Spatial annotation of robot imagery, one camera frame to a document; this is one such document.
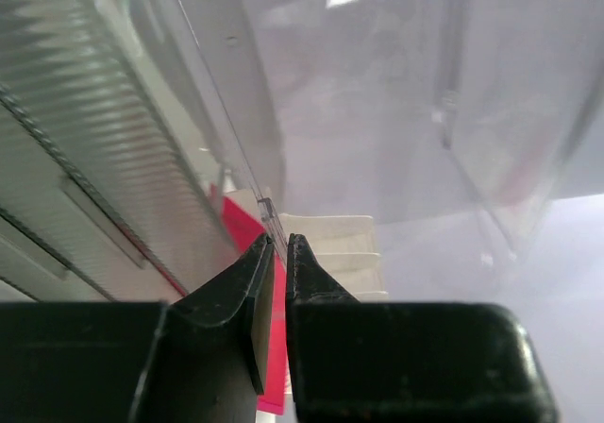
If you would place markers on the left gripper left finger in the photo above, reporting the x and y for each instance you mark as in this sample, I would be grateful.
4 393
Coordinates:
205 362

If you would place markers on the clear acrylic drawer organizer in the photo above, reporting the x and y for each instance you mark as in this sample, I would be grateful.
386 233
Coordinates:
470 130

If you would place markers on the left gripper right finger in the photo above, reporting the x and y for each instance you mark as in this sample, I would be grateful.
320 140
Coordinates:
388 361

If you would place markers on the red plastic folder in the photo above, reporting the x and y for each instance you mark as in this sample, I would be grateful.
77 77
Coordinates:
241 216

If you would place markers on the white mesh file rack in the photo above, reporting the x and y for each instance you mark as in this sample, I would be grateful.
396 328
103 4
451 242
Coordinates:
346 247

